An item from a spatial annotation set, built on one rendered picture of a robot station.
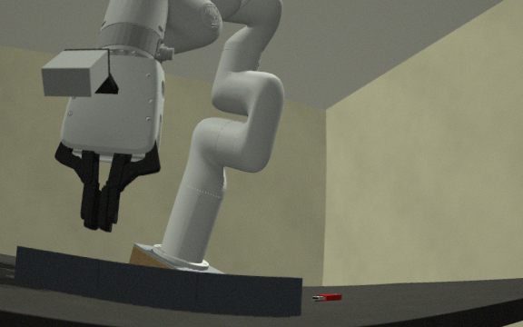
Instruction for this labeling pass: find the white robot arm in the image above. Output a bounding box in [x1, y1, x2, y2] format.
[41, 0, 284, 271]

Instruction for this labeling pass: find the red usb stick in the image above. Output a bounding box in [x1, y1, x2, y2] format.
[312, 294, 341, 301]

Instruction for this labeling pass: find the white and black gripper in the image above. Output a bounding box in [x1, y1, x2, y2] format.
[54, 45, 164, 233]

